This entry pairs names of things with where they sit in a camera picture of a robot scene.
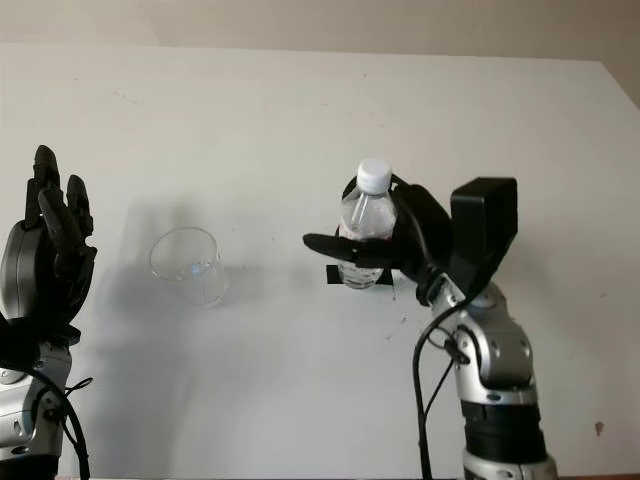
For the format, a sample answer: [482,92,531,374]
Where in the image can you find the clear plastic cup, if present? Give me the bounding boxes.
[149,226,231,309]

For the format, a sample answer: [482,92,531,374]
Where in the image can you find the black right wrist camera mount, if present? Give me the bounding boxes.
[449,176,520,307]

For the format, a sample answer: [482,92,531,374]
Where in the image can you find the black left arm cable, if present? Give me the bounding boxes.
[27,367,94,480]

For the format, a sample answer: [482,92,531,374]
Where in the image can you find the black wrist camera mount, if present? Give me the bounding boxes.
[449,176,520,307]
[0,317,41,374]

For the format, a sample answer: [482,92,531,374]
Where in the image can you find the black tape strip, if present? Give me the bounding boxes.
[324,265,397,287]

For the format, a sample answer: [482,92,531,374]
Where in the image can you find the clear water bottle red label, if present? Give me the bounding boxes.
[336,157,400,291]

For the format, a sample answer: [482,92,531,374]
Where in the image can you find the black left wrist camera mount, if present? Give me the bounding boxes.
[0,317,41,374]

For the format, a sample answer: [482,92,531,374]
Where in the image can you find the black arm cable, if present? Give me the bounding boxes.
[412,298,476,480]
[27,367,94,480]

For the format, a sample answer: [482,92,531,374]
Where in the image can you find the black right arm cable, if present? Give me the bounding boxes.
[412,298,476,480]

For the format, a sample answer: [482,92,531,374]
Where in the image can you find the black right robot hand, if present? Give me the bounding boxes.
[302,171,454,307]

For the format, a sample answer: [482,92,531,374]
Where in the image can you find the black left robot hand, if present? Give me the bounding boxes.
[0,144,99,347]

